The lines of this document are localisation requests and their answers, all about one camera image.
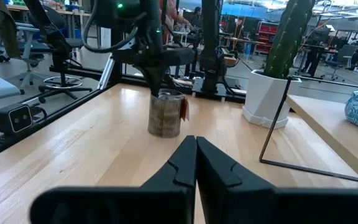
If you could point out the grey office chair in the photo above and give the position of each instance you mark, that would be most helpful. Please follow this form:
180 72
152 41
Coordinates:
343 56
30 46

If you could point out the black aluminium table frame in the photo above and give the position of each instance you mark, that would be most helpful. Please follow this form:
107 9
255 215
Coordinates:
89 74

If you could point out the olive hanging jacket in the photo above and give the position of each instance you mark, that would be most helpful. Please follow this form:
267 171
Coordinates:
3 25

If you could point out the black table-level camera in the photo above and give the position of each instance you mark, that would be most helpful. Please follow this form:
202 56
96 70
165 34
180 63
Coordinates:
14 119

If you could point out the black office chair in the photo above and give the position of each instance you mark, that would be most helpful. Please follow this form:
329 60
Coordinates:
56 40

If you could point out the silver candle tin with tag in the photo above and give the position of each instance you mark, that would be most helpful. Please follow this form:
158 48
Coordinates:
165 118

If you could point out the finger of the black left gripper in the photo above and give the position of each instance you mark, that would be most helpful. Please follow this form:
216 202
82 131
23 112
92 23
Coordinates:
166 76
151 77

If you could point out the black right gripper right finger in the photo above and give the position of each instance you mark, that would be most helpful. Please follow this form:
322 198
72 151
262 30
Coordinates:
244 205

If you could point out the silver metal bracket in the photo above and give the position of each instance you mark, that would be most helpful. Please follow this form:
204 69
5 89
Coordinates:
106 73

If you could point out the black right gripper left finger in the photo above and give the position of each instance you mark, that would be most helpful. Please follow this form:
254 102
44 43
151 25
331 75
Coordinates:
166 202

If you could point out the white angular plant pot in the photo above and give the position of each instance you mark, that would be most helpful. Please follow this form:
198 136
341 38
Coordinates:
266 99

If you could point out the green cactus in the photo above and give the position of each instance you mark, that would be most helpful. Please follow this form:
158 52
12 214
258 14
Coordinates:
287 37

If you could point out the red storage shelving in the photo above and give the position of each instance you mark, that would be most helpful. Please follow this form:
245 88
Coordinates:
264 34

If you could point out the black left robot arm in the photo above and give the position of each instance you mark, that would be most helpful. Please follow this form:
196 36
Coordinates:
211 46

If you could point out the wooden shelf with black legs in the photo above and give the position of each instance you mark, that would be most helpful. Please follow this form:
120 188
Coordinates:
331 124

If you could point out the person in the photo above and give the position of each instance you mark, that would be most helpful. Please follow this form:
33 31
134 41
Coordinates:
197 17
312 53
170 12

